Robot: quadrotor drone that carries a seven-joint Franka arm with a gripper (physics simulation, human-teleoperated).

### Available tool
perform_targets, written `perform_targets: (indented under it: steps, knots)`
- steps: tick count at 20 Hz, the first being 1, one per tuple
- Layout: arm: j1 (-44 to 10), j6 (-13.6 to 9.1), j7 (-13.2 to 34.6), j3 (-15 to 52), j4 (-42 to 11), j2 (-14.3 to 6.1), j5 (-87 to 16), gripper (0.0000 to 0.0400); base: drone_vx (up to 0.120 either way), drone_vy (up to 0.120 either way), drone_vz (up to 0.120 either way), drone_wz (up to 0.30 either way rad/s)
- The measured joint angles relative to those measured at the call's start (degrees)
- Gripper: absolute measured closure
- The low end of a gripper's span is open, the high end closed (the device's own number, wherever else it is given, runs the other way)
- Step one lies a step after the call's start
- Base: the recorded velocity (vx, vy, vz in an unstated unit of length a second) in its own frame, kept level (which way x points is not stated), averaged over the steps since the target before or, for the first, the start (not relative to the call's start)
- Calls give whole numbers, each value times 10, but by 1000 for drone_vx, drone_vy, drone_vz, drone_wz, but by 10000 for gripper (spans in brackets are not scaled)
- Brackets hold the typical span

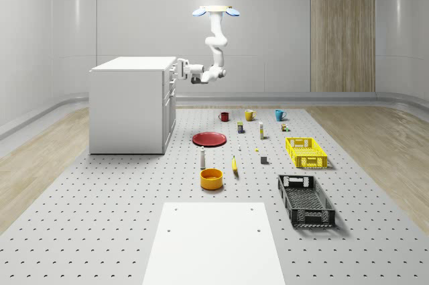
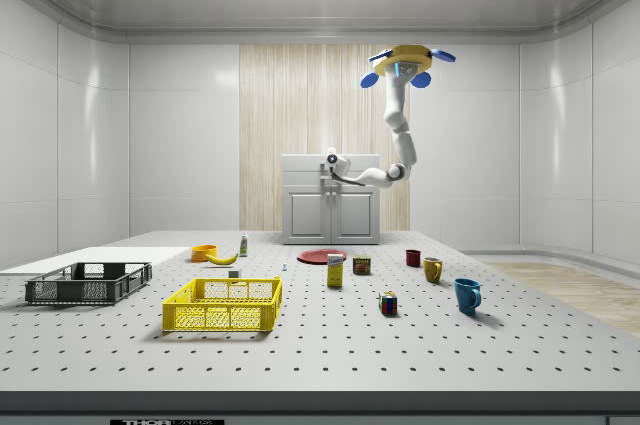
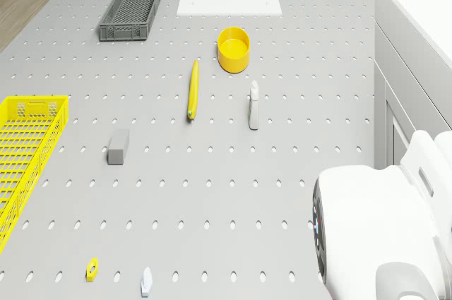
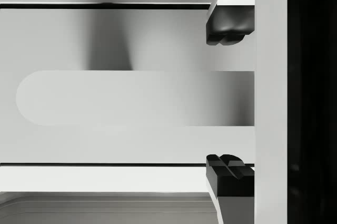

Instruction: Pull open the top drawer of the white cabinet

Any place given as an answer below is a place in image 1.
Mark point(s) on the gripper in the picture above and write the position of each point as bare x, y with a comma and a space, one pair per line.
183, 69

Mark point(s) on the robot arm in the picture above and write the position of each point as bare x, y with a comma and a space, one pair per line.
218, 53

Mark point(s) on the red mug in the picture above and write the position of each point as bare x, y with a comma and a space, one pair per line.
224, 117

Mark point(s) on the white cabinet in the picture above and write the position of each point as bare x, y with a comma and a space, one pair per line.
127, 107

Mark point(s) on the drone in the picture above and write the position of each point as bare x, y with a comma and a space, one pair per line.
216, 8

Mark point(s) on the red plate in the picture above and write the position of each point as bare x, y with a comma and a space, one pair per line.
209, 139

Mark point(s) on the yellow mug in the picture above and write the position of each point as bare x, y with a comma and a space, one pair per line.
249, 116

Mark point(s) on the flat-sided can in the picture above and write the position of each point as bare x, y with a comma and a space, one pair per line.
240, 128

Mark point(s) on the small white bottle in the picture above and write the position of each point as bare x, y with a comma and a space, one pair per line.
202, 159

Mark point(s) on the yellow and white carton box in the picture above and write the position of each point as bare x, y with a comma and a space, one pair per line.
261, 130

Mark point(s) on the blue mug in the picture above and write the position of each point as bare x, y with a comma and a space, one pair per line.
279, 115

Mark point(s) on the banana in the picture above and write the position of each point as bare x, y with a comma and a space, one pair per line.
234, 164

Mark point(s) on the yellow bowl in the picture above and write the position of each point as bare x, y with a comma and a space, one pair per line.
211, 181

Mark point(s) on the puzzle cube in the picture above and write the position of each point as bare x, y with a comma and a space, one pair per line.
285, 127

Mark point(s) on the grey cube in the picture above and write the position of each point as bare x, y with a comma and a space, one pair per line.
264, 160

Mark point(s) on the yellow basket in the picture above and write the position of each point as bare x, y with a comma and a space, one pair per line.
306, 156

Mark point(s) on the white board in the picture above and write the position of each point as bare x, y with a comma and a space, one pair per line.
214, 248

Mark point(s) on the dark grey basket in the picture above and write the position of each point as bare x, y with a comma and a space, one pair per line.
308, 213

